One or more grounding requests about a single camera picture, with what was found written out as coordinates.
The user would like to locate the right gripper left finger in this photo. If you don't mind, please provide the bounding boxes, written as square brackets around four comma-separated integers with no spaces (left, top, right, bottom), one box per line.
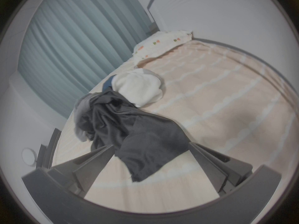
[48,145,115,197]

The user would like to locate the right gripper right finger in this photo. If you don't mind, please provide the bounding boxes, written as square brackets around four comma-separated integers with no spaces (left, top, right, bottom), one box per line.
[188,142,253,196]

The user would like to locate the black T-shirt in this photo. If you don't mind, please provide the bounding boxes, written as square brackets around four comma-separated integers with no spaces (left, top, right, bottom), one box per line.
[114,112,191,182]

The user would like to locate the bed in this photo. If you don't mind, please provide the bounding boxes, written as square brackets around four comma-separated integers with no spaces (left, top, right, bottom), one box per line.
[52,0,299,213]

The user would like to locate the grey garment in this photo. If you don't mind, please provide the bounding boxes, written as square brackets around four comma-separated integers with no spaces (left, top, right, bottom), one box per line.
[74,93,95,142]

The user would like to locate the round white mirror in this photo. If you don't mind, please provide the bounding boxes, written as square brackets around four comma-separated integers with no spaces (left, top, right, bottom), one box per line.
[22,148,37,166]

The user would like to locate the dark blue garment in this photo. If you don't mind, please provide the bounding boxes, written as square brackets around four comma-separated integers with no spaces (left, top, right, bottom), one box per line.
[102,76,115,91]

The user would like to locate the large white garment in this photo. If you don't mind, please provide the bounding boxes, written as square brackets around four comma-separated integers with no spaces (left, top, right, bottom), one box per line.
[112,69,164,108]

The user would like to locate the blue-green curtain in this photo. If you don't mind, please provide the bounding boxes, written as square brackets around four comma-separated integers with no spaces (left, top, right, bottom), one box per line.
[17,0,154,119]

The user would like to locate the white printed pillow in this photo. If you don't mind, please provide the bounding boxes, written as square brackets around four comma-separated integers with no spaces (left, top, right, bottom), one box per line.
[133,30,193,66]

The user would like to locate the grey bedside table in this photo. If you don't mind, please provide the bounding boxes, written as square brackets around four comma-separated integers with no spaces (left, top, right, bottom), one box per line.
[146,22,159,35]

